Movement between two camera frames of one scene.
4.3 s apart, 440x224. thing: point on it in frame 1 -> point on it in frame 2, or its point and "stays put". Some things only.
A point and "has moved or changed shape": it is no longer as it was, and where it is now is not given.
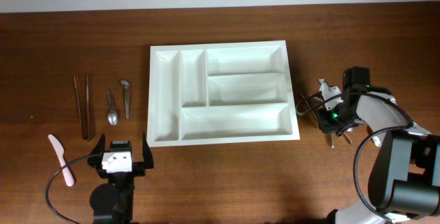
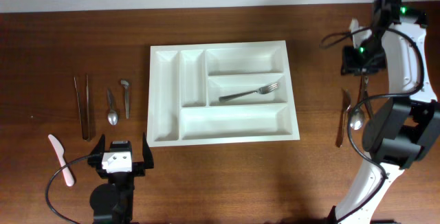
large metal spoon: [332, 140] has moved or changed shape
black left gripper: [139, 167] stays put
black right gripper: [324, 122] -> [350, 64]
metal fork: [313, 114] -> [265, 89]
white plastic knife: [60, 152] stays put
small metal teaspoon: [112, 117] stays put
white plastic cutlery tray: [220, 93] stays put
